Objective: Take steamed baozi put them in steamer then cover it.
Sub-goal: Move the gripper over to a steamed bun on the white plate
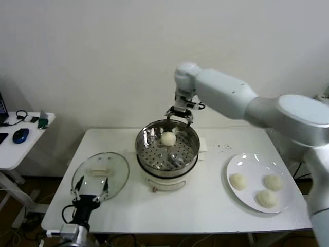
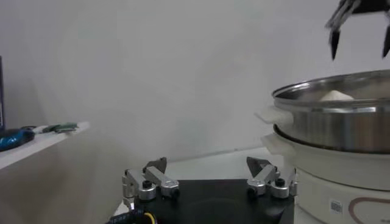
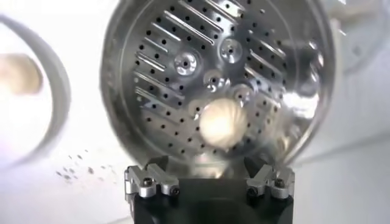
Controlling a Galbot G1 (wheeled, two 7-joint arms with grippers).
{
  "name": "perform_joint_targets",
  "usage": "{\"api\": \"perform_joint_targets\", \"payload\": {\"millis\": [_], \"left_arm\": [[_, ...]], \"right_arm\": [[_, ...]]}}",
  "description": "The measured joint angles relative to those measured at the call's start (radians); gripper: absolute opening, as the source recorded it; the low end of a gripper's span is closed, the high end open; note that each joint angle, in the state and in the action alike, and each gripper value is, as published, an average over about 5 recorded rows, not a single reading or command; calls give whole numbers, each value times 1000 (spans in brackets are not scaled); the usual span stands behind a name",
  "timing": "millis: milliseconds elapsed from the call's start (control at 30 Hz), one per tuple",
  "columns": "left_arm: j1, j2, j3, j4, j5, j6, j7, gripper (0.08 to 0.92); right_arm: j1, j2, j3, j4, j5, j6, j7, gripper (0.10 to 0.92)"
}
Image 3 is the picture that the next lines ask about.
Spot perforated steel steamer basket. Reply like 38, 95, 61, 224
99, 0, 336, 173

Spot scattered dark crumbs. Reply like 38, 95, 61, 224
54, 149, 118, 185

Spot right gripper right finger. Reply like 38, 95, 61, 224
243, 155, 296, 200

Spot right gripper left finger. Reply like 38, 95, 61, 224
124, 155, 180, 199

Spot white round plate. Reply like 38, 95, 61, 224
0, 13, 72, 171

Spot white steamed baozi bun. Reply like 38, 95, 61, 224
0, 53, 43, 95
197, 97, 248, 150

